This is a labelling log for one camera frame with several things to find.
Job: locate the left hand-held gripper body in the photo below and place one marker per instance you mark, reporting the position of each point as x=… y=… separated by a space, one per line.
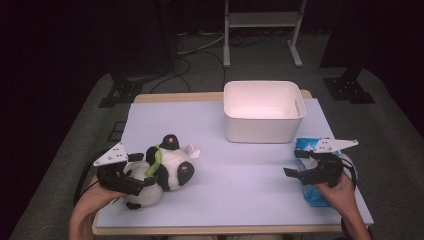
x=111 y=176

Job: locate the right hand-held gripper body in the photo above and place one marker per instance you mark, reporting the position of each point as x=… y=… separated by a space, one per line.
x=328 y=170

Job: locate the blue wet wipe pack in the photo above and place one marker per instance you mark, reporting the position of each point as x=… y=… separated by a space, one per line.
x=313 y=196

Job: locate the panda plush toy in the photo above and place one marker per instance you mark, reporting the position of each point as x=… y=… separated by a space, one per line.
x=173 y=166

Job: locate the white plastic bin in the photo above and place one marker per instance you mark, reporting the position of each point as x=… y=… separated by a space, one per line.
x=263 y=100

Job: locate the person's left hand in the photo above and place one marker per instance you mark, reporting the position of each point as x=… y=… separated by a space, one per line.
x=96 y=196

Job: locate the person's right hand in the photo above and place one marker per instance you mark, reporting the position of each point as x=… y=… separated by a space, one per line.
x=343 y=193

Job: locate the white round object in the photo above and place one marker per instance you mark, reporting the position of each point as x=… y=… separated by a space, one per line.
x=347 y=159

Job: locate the black floor grille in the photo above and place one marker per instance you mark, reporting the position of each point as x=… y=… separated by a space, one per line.
x=116 y=131

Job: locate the black stand base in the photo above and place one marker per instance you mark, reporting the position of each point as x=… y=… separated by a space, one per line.
x=121 y=91
x=348 y=90

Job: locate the lavender table mat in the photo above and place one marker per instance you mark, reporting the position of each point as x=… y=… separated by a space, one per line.
x=226 y=200

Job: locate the wooden table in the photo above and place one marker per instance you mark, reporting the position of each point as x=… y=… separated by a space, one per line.
x=180 y=97

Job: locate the white metal stand frame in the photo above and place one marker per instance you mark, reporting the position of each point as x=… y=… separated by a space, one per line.
x=263 y=19

